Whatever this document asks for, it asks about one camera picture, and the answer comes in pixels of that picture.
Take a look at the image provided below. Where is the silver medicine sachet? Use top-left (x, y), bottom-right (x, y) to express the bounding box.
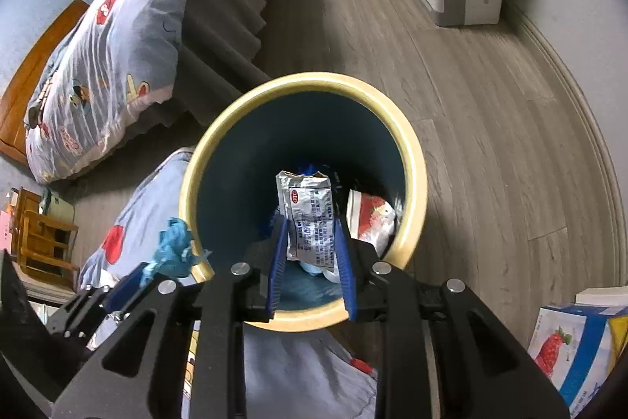
top-left (276, 171), bottom-right (335, 270)

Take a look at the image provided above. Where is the teal yellow-rimmed trash bin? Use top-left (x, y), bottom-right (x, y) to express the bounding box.
top-left (179, 72), bottom-right (428, 333)

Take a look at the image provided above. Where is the strawberry printed wrapper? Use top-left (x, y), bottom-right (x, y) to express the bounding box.
top-left (346, 190), bottom-right (396, 256)

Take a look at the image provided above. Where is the wooden chair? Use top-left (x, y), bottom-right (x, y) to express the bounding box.
top-left (12, 187), bottom-right (79, 290)

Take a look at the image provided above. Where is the blue cartoon pillow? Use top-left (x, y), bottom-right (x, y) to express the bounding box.
top-left (78, 148), bottom-right (377, 418)

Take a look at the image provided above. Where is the dark grey bed skirt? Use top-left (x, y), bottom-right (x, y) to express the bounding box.
top-left (139, 0), bottom-right (268, 129)

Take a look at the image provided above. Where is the wooden bed headboard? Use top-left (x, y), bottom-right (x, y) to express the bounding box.
top-left (0, 0), bottom-right (88, 166)

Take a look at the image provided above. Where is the blue cartoon quilt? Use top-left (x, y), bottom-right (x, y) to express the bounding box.
top-left (24, 0), bottom-right (187, 184)

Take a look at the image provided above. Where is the strawberry printed carton box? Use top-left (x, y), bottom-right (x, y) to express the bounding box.
top-left (528, 286), bottom-right (627, 417)

